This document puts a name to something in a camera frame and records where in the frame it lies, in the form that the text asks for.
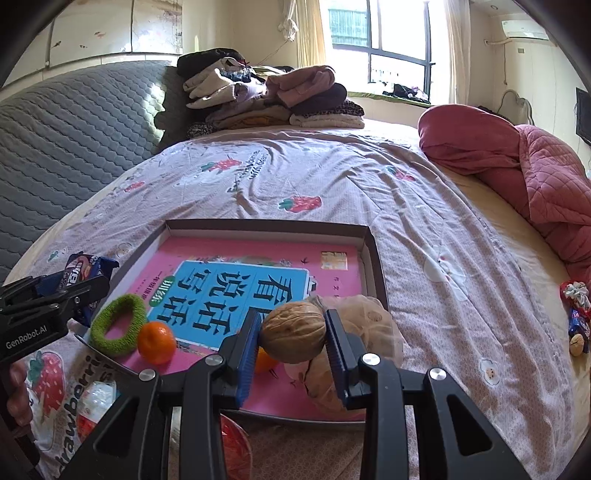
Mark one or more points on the pink and blue book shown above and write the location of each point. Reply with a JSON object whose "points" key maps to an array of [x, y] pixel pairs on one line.
{"points": [[240, 286]]}

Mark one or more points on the green hair scrunchie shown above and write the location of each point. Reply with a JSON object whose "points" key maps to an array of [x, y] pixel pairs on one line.
{"points": [[99, 330]]}

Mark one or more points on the black flat television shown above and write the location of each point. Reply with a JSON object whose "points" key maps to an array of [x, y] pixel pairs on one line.
{"points": [[584, 115]]}

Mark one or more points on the stack of tan folded clothes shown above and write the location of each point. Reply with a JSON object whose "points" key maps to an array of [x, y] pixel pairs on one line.
{"points": [[249, 115]]}

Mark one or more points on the black folded garment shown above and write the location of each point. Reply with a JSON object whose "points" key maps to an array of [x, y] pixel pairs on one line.
{"points": [[207, 60]]}

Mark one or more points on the person's left hand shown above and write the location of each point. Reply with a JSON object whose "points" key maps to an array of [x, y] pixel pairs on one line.
{"points": [[21, 397]]}

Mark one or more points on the red candy in clear bag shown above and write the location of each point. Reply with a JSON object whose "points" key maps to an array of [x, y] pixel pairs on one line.
{"points": [[235, 443]]}

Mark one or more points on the white curved frame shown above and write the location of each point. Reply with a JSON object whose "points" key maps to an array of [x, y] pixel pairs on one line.
{"points": [[510, 94]]}

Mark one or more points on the brown walnut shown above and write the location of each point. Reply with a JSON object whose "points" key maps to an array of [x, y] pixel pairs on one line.
{"points": [[293, 330]]}

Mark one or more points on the grey cardboard box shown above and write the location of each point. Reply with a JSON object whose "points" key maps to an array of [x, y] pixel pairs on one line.
{"points": [[375, 258]]}

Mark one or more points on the orange mandarin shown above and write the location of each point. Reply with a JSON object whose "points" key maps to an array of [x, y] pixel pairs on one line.
{"points": [[265, 363], [157, 344]]}

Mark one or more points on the wrapped egg-shaped toy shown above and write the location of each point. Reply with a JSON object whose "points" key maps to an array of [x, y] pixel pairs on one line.
{"points": [[94, 406]]}

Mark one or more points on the grey quilted mattress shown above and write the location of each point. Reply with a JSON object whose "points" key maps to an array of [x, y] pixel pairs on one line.
{"points": [[74, 147]]}

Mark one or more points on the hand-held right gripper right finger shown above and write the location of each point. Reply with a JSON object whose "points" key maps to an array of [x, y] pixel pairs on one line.
{"points": [[337, 355]]}

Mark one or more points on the cream curtain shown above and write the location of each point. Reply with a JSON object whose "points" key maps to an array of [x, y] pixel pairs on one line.
{"points": [[311, 32], [457, 50]]}

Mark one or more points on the strawberry printed bedsheet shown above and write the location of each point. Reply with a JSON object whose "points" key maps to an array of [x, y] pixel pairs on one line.
{"points": [[323, 184]]}

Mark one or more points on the dark framed window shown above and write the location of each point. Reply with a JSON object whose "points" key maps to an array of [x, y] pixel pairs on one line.
{"points": [[397, 37]]}

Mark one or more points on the blue cookie packet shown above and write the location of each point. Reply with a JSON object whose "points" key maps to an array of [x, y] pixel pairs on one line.
{"points": [[81, 267]]}

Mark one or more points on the dark brown folded garment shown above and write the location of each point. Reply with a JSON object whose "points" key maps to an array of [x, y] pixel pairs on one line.
{"points": [[328, 99]]}

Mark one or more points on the small colourful doll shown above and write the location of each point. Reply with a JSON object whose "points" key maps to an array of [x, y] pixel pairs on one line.
{"points": [[577, 314]]}

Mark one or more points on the cream knit folded garment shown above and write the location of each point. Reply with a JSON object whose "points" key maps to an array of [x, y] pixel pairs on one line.
{"points": [[328, 121]]}

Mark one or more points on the white hanging tied cloth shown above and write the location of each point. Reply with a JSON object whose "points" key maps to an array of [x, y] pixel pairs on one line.
{"points": [[290, 25]]}

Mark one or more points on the pink quilted blanket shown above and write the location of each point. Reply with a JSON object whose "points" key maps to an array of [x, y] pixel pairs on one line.
{"points": [[521, 170]]}

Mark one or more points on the leopard print garment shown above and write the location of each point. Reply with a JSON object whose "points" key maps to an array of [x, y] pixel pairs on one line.
{"points": [[351, 110]]}

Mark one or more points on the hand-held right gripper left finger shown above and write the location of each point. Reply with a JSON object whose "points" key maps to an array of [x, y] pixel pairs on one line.
{"points": [[247, 364]]}

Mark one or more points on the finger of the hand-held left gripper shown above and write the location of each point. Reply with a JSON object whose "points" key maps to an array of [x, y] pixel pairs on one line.
{"points": [[27, 286], [90, 288]]}

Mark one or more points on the dark clothes on windowsill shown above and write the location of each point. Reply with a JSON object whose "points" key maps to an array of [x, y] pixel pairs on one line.
{"points": [[406, 92]]}

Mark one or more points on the white wardrobe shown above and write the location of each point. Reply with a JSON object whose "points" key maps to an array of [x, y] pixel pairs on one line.
{"points": [[92, 32]]}

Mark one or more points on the white air conditioner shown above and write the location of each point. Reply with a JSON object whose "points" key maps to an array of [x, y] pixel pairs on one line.
{"points": [[526, 28]]}

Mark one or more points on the pink folded garment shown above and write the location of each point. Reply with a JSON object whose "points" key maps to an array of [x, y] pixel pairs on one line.
{"points": [[304, 83]]}

